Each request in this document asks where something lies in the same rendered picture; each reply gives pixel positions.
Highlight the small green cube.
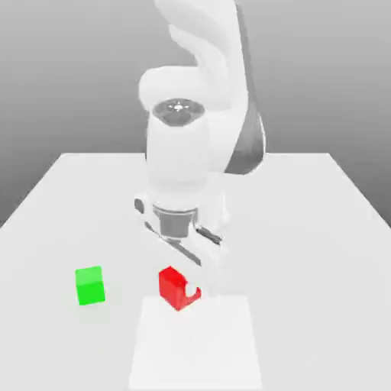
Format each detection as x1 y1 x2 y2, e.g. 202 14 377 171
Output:
75 265 106 306

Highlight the small red cube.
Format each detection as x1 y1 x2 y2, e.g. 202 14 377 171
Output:
158 265 202 312

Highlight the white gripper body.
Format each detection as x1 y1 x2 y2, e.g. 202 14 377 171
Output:
142 218 231 298

